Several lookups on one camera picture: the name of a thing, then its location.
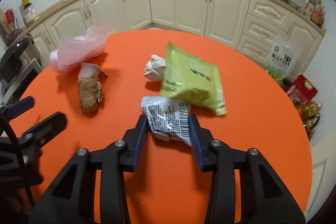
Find white plastic cup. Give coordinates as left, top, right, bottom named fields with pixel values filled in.
left=78, top=62, right=107, bottom=79

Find silver barcode wrapper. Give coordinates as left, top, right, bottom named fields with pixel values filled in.
left=141, top=96, right=191, bottom=147

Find green snack packet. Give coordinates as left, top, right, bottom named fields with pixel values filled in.
left=160, top=42, right=227, bottom=116

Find red white plastic bag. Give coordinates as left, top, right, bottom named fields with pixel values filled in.
left=50, top=25, right=114, bottom=74

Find red food bag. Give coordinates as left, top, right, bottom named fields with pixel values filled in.
left=286, top=74, right=318, bottom=104

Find red handled utensils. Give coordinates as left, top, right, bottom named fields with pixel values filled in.
left=5, top=9, right=19, bottom=30

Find large glass jar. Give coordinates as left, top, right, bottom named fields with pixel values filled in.
left=22, top=3, right=38, bottom=26

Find condiment bottles group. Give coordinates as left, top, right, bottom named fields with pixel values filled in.
left=303, top=0, right=325, bottom=28

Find brown bread roll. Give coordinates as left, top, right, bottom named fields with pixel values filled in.
left=77, top=75, right=102, bottom=113

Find white green rice bag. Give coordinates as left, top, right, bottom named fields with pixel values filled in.
left=266, top=35, right=301, bottom=86

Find black rice cooker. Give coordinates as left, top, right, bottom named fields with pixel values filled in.
left=1, top=34, right=34, bottom=89

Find lower kitchen cabinets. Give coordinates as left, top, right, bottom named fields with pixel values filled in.
left=25, top=0, right=325, bottom=80

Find cardboard box with groceries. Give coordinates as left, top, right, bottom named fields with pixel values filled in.
left=294, top=102, right=322, bottom=141

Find crumpled white paper ball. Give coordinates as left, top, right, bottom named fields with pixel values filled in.
left=143, top=55, right=166, bottom=82

